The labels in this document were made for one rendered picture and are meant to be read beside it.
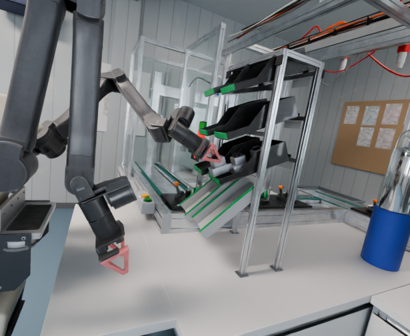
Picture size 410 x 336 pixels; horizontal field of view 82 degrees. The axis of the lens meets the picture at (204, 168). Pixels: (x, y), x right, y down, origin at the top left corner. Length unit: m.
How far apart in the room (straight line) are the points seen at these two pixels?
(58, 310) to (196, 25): 3.81
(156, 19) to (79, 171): 3.46
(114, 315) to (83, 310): 0.08
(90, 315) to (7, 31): 3.44
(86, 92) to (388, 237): 1.31
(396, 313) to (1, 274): 1.21
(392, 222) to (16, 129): 1.38
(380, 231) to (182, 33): 3.46
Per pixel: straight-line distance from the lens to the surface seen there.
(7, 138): 0.59
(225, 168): 0.84
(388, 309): 1.15
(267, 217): 1.44
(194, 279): 0.90
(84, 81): 0.58
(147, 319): 0.76
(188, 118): 0.80
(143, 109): 0.89
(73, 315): 0.78
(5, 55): 3.78
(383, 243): 1.39
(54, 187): 3.79
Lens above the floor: 1.37
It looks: 9 degrees down
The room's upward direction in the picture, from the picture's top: 8 degrees clockwise
